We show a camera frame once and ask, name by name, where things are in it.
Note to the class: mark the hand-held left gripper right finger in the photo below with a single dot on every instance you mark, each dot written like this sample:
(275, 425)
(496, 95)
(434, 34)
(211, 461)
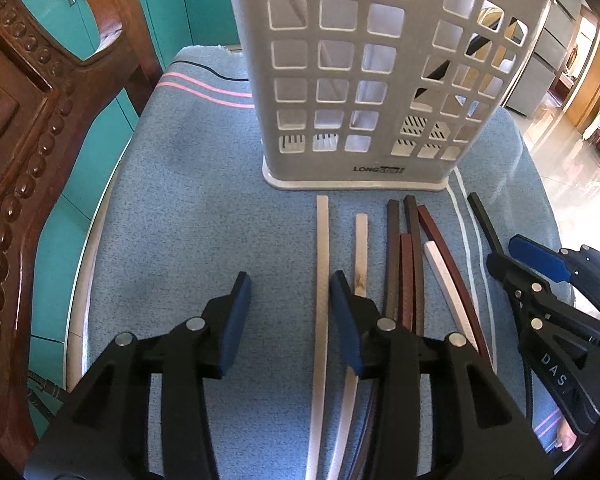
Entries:
(349, 330)

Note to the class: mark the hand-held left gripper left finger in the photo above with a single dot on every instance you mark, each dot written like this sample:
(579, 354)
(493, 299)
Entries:
(234, 325)

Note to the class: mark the grey plastic utensil basket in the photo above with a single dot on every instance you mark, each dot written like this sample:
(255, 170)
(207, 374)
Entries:
(307, 170)

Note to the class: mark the carved wooden chair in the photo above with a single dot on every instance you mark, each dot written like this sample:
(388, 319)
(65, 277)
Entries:
(25, 125)

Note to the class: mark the reddish brown chopstick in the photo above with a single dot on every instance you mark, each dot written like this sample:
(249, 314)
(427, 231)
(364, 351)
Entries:
(406, 280)
(445, 250)

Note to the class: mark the person's right hand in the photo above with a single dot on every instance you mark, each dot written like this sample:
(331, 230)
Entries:
(566, 440)

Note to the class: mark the stained white chopstick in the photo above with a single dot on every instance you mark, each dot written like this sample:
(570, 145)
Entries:
(361, 250)

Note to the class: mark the teal lower kitchen cabinets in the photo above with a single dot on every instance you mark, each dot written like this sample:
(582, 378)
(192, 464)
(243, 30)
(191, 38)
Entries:
(180, 0)

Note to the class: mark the blue striped towel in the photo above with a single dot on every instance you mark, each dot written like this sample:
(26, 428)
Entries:
(190, 200)

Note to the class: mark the black chopstick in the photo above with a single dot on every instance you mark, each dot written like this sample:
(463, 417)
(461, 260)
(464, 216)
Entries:
(482, 217)

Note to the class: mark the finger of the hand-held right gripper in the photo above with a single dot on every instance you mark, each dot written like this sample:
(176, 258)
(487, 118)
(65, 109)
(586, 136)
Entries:
(510, 272)
(537, 257)

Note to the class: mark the grey refrigerator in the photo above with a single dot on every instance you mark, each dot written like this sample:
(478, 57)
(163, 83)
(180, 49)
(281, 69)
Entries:
(545, 50)

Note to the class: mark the dark brown chopstick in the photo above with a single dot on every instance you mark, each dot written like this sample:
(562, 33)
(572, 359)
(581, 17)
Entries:
(414, 240)

